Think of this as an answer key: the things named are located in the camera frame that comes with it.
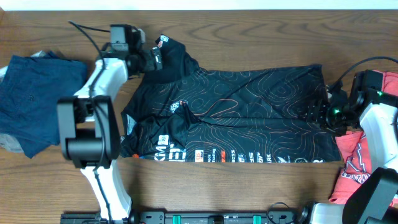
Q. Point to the red printed t-shirt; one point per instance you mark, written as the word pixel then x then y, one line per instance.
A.
pixel 353 147

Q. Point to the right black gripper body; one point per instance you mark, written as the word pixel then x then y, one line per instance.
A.
pixel 336 119

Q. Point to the black patterned jersey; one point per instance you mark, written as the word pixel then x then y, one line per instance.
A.
pixel 185 113

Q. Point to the folded navy blue garment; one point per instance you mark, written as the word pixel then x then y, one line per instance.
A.
pixel 29 93

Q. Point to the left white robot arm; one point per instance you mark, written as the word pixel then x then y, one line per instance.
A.
pixel 89 134

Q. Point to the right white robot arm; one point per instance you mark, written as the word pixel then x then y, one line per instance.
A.
pixel 366 190

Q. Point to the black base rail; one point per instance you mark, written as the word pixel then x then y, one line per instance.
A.
pixel 277 216

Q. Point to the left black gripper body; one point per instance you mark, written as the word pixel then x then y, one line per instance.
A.
pixel 155 58

